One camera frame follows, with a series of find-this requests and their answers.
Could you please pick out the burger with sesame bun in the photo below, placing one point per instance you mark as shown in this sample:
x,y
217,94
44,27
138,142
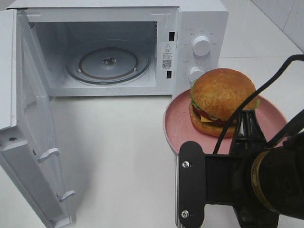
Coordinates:
x,y
215,96

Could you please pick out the white warning label sticker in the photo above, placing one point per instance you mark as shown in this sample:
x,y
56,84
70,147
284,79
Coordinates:
x,y
166,55

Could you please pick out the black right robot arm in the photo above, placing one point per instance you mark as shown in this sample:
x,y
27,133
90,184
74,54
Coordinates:
x,y
260,179

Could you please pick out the white microwave oven body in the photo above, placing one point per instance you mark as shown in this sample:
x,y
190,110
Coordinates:
x,y
66,24

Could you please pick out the upper white power knob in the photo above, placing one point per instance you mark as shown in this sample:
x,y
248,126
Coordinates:
x,y
201,45

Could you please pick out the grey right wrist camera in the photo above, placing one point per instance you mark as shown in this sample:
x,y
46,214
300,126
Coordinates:
x,y
190,183

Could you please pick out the pink round plate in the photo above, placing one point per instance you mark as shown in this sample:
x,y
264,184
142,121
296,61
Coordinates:
x,y
179,129

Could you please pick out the white microwave door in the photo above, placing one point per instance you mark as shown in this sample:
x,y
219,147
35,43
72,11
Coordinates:
x,y
29,151

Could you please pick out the lower white timer knob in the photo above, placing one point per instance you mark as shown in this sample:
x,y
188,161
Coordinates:
x,y
194,73

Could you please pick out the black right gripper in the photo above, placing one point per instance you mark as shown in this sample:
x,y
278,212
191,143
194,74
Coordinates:
x,y
228,177

